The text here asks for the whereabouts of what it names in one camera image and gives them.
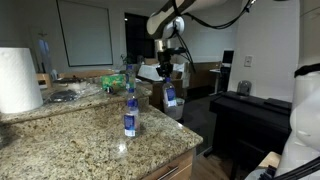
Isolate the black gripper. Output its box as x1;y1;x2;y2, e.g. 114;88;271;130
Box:
156;47;186;77

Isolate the blue-cap water bottle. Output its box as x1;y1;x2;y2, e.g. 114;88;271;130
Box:
162;77;177;118
127;88;139;116

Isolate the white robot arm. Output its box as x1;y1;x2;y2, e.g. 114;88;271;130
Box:
147;0;320;180

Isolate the white waste bin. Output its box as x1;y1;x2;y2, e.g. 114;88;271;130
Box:
163;98;185;120

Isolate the wooden counter drawer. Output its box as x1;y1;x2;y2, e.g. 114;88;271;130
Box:
142;150;194;180

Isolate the water bottle on upper ledge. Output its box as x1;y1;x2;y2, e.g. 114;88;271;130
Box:
126;64;136;89

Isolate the brown wooden desk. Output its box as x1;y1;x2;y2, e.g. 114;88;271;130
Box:
137;62;220;110

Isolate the dark window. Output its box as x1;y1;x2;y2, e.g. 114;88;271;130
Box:
125;13;155;64

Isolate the potted plant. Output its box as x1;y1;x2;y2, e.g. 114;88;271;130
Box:
120;54;134;66

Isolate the green tissue box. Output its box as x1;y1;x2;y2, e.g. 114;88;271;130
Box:
101;74;126;94

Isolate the front blue-label water bottle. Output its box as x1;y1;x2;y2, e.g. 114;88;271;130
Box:
124;112;138;137

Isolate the white projector screen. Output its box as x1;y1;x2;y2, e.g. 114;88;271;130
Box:
57;0;113;67

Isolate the black bowl on ledge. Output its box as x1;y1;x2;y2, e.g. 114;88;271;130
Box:
49;90;77;102

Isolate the black piano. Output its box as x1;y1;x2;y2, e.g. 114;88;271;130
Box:
205;91;292;180

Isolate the white paper towel roll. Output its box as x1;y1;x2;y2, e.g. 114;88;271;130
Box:
0;47;43;114

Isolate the wall light switch plate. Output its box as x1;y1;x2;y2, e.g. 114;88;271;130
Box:
244;56;253;67

